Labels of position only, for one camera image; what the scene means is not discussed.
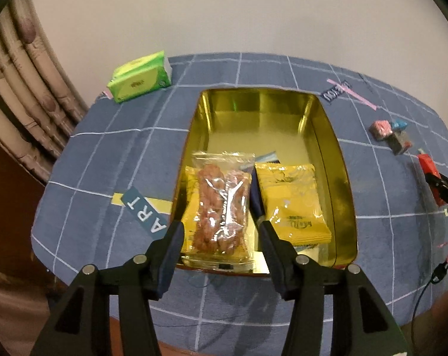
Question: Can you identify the clear bag of fried twists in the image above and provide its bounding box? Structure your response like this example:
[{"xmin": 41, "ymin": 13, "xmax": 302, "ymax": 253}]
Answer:
[{"xmin": 179, "ymin": 150, "xmax": 256, "ymax": 266}]

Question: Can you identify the red snack packet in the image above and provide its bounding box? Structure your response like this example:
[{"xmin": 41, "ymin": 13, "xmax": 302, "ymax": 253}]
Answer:
[{"xmin": 417, "ymin": 153, "xmax": 446, "ymax": 206}]

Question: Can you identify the yellow snack packet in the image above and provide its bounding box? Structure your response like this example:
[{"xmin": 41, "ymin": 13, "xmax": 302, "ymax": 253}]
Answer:
[
  {"xmin": 258, "ymin": 163, "xmax": 332, "ymax": 246},
  {"xmin": 179, "ymin": 166, "xmax": 253, "ymax": 264}
]

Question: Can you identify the pink floral candy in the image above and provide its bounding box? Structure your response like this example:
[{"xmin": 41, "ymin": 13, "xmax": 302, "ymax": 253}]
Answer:
[{"xmin": 369, "ymin": 120, "xmax": 393, "ymax": 141}]

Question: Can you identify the navy blue snack packet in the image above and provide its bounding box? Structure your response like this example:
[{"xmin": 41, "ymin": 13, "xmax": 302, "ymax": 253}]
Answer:
[{"xmin": 249, "ymin": 151, "xmax": 279, "ymax": 225}]

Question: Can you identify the beige patterned curtain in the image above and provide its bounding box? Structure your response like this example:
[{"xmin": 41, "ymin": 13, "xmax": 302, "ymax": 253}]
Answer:
[{"xmin": 0, "ymin": 0, "xmax": 86, "ymax": 182}]

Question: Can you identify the blue checked tablecloth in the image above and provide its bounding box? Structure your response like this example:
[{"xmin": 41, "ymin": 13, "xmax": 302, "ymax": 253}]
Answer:
[{"xmin": 31, "ymin": 52, "xmax": 448, "ymax": 356}]

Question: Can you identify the gold and maroon toffee tin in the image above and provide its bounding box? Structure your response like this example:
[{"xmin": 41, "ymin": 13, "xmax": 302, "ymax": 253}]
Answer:
[{"xmin": 172, "ymin": 88, "xmax": 358, "ymax": 268}]

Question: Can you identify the green tissue pack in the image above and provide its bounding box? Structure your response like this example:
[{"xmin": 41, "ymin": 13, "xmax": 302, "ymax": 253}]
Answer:
[{"xmin": 107, "ymin": 51, "xmax": 172, "ymax": 103}]

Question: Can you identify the dark sesame snack bar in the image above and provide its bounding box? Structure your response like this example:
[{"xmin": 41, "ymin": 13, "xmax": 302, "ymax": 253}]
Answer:
[{"xmin": 386, "ymin": 131, "xmax": 412, "ymax": 155}]

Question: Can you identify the teal wrapped candy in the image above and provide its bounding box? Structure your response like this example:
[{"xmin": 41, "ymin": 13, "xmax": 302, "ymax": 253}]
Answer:
[{"xmin": 390, "ymin": 120, "xmax": 407, "ymax": 133}]

